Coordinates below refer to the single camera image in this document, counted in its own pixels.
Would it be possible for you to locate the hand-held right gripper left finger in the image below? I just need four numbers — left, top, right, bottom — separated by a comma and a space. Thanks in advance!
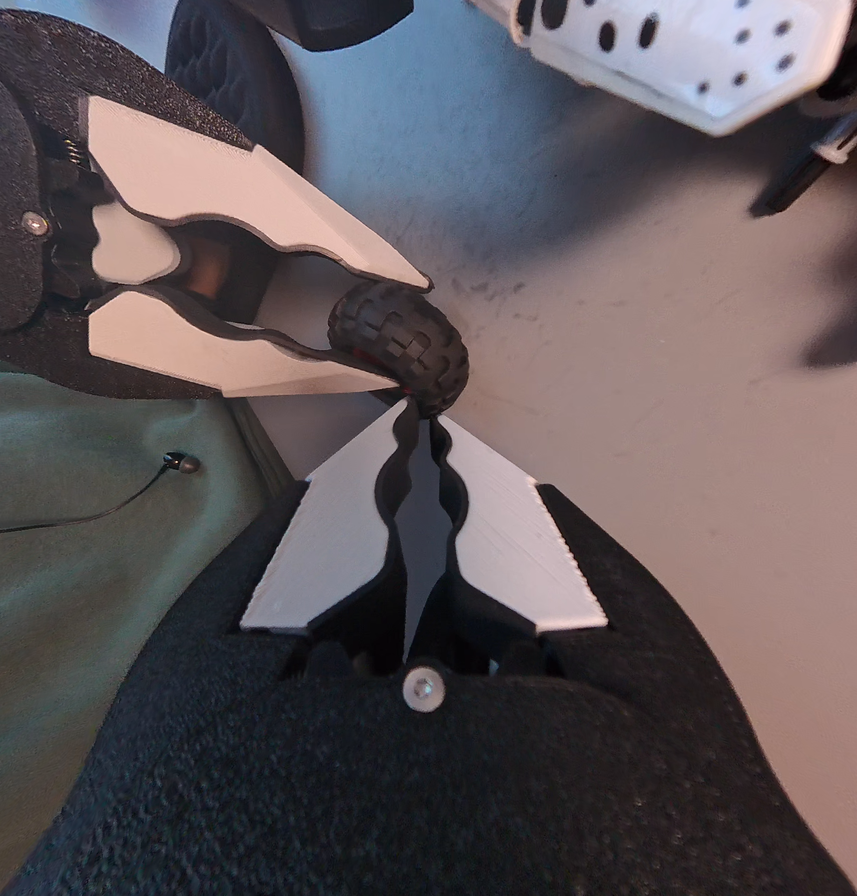
240, 399, 422, 652

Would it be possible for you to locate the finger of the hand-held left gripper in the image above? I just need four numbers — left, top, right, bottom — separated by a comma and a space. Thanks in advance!
82, 93, 434, 295
86, 285, 404, 400

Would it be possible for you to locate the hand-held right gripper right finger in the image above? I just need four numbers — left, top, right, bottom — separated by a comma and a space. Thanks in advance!
429, 406, 610, 652

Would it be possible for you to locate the black lego wheel red hub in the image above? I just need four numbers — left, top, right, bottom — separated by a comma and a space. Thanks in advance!
327, 280, 471, 417

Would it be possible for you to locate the white lego truck model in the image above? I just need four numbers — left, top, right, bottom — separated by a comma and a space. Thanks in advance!
240, 0, 857, 218

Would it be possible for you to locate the black quilted chair armrest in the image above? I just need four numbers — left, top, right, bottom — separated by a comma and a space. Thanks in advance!
166, 0, 310, 176

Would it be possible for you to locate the black hoodie drawstring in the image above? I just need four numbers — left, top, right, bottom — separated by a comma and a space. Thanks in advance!
0, 451, 203, 536

